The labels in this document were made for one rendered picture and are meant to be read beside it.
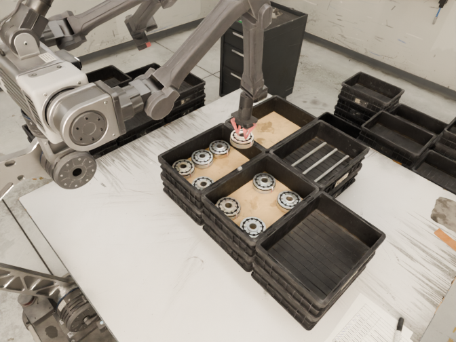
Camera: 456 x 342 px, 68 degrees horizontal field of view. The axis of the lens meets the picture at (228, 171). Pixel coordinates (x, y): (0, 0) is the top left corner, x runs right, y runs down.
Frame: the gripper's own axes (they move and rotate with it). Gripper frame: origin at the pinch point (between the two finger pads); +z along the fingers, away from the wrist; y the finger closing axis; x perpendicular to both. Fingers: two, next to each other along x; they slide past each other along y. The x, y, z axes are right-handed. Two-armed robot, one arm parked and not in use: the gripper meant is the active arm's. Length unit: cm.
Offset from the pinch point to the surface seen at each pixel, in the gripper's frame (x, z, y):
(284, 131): -39.2, 17.4, 3.1
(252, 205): 11.6, 20.4, -20.5
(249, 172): 3.0, 13.9, -9.7
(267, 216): 11.2, 20.4, -28.6
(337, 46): -320, 76, 125
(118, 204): 48, 36, 29
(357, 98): -151, 41, 13
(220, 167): 5.7, 20.0, 5.3
